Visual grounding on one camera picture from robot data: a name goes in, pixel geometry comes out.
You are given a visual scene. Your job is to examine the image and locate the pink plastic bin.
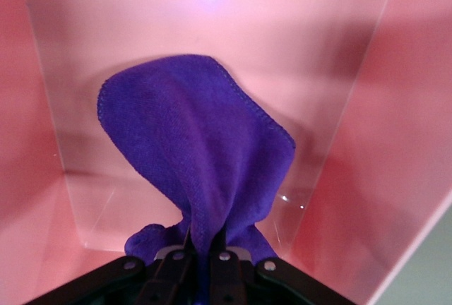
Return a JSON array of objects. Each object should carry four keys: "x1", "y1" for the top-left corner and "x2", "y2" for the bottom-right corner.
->
[{"x1": 0, "y1": 0, "x2": 452, "y2": 305}]

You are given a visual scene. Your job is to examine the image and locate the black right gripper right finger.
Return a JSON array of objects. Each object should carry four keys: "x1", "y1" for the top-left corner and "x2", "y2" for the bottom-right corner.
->
[{"x1": 204, "y1": 227, "x2": 349, "y2": 305}]

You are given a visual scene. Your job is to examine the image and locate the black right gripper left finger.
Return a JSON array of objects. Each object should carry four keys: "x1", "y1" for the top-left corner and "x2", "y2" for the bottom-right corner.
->
[{"x1": 24, "y1": 225, "x2": 198, "y2": 305}]

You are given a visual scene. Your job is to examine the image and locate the purple microfiber cloth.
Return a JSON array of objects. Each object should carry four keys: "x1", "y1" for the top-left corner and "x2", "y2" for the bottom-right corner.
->
[{"x1": 97, "y1": 54, "x2": 296, "y2": 263}]

